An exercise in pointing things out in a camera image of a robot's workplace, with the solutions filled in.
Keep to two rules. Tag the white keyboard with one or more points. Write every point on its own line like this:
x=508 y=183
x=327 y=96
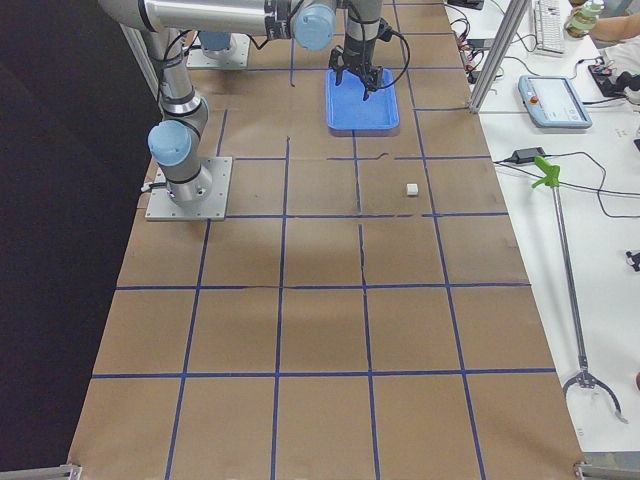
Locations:
x=548 y=27

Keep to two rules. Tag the blue plastic tray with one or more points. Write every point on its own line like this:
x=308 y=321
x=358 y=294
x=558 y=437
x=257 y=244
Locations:
x=347 y=113

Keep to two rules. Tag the black power adapter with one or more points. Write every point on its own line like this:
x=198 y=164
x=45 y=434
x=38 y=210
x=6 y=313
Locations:
x=526 y=155

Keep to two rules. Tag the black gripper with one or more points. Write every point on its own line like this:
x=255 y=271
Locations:
x=359 y=52

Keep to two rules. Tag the teach pendant tablet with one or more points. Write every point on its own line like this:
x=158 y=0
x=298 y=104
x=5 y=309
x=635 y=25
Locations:
x=552 y=103

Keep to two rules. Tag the green handled reach grabber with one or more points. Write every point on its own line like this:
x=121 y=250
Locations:
x=582 y=378

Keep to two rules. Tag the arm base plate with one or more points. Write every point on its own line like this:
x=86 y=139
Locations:
x=204 y=197
x=234 y=58

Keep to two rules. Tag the white block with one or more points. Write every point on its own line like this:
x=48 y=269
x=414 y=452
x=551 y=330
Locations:
x=412 y=190

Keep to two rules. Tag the aluminium frame post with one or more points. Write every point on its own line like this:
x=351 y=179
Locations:
x=505 y=34

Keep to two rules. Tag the green drink bottle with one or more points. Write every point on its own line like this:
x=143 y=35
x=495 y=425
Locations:
x=583 y=18

